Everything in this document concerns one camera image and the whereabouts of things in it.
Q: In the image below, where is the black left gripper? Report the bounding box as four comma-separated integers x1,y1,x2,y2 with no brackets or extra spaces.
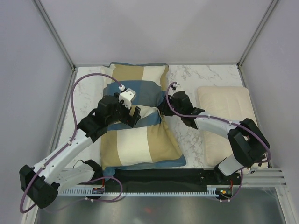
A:
106,93,140,127

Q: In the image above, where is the cream pillow with bear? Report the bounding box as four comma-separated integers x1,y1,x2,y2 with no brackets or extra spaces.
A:
196,85,269,168

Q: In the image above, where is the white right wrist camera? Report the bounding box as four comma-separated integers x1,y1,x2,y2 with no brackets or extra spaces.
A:
171,83,183,91

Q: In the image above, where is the aluminium extrusion rail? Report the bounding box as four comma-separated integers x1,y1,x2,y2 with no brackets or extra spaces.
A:
242,168,287,188

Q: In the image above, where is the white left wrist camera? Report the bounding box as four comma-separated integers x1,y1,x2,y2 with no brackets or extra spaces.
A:
118,85,136,109

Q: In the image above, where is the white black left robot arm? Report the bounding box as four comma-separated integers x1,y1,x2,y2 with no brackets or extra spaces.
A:
19,90,141,209

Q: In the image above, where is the aluminium frame post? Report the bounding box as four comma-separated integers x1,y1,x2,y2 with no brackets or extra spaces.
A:
236,0,280,69
32,0,76,71

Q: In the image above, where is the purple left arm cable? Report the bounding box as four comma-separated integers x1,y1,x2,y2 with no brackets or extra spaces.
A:
20,72,124,213

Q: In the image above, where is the aluminium left frame post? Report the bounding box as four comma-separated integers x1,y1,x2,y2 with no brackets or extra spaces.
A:
32,0,76,71

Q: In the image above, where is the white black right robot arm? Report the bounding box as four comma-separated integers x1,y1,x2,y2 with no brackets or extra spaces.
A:
159,87,270,184

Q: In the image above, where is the aluminium right frame post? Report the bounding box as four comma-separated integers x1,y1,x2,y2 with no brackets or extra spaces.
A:
236,0,280,69

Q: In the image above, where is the white slotted cable duct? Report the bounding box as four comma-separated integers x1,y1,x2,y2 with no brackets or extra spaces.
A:
58,185,219,197

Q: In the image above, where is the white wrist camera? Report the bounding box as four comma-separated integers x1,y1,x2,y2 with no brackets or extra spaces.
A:
118,85,136,109
171,83,183,91

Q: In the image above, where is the blue beige checkered pillowcase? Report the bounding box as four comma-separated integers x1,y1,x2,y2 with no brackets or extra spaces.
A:
100,63,186,176

